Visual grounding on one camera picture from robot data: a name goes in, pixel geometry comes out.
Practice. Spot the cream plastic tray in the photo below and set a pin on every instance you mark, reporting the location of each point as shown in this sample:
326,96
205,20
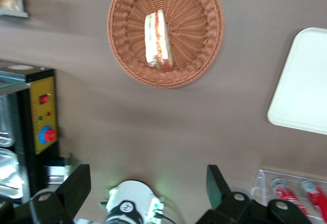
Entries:
301,86

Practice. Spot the metal pan in cabinet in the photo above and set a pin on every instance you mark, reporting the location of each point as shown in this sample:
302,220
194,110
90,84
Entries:
4,121
9,173

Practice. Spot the round brown wicker basket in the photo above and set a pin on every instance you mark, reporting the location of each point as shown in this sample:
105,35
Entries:
194,29

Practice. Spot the sandwich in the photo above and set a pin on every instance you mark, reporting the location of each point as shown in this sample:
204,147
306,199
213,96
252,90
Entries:
157,40

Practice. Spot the clear acrylic can holder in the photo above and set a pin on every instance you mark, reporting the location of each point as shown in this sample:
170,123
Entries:
261,181

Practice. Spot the small metal container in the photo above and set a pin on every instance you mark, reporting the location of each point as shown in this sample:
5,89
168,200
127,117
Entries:
55,171

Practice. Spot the red cola can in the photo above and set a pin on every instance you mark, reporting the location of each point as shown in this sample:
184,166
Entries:
287,196
316,198

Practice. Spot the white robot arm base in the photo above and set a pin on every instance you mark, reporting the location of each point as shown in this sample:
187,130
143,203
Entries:
132,198

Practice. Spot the black food warmer cabinet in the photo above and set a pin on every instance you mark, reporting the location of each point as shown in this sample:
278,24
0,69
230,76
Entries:
28,124

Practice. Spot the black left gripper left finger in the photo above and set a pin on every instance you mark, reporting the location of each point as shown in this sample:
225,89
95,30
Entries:
69,196

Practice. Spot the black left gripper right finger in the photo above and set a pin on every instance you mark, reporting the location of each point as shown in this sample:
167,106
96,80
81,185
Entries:
230,206

